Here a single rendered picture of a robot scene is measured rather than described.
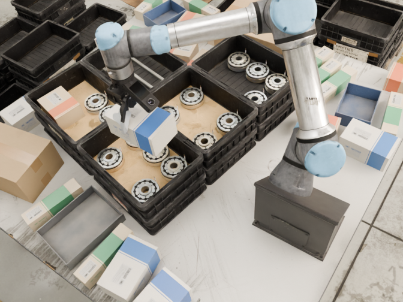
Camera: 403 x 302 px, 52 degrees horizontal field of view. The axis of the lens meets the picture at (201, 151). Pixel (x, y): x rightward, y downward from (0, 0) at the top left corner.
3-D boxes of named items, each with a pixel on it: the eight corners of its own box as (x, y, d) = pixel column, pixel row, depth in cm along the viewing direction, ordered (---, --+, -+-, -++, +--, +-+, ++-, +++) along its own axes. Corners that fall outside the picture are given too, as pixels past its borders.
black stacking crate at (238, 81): (303, 89, 180) (307, 69, 171) (259, 128, 168) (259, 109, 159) (236, 51, 198) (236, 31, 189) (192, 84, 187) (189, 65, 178)
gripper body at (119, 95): (126, 88, 134) (117, 59, 125) (146, 97, 131) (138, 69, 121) (110, 103, 131) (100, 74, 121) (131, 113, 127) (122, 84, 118)
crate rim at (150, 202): (205, 159, 149) (205, 155, 147) (143, 213, 138) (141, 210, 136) (137, 106, 168) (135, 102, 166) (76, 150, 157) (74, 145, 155)
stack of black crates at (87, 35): (108, 41, 319) (95, 2, 292) (137, 53, 307) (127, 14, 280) (71, 71, 301) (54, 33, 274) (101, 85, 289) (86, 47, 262)
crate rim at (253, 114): (259, 112, 161) (260, 108, 159) (205, 159, 149) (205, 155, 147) (189, 68, 180) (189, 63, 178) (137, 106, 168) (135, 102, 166)
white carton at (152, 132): (177, 132, 140) (174, 114, 133) (155, 157, 134) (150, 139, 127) (133, 110, 148) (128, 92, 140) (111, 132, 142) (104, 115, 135)
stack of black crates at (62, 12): (72, 25, 335) (51, -27, 299) (99, 36, 323) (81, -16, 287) (35, 53, 317) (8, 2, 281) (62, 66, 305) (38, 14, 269)
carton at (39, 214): (78, 185, 172) (73, 177, 167) (86, 194, 169) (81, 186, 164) (27, 222, 163) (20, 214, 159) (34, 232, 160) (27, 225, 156)
